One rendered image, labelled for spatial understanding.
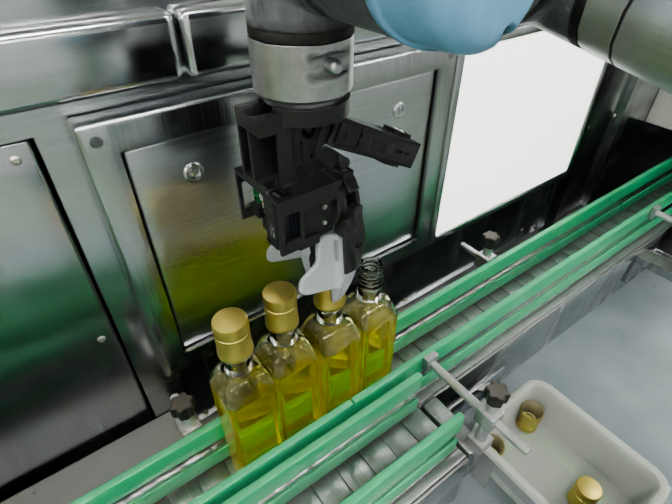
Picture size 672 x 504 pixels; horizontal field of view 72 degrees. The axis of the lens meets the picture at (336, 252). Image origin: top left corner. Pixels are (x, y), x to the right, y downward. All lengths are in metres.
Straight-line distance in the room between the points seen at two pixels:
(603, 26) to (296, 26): 0.18
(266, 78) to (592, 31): 0.20
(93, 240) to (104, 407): 0.26
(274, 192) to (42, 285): 0.29
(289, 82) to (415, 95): 0.34
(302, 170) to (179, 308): 0.28
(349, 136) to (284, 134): 0.06
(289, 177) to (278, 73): 0.08
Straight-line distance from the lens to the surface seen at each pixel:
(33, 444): 0.72
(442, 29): 0.22
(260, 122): 0.34
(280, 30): 0.32
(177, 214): 0.51
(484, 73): 0.74
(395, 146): 0.42
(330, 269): 0.43
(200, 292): 0.58
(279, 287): 0.47
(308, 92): 0.33
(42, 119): 0.48
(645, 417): 1.01
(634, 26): 0.31
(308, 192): 0.36
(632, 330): 1.15
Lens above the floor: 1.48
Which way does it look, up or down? 39 degrees down
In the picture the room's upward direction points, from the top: straight up
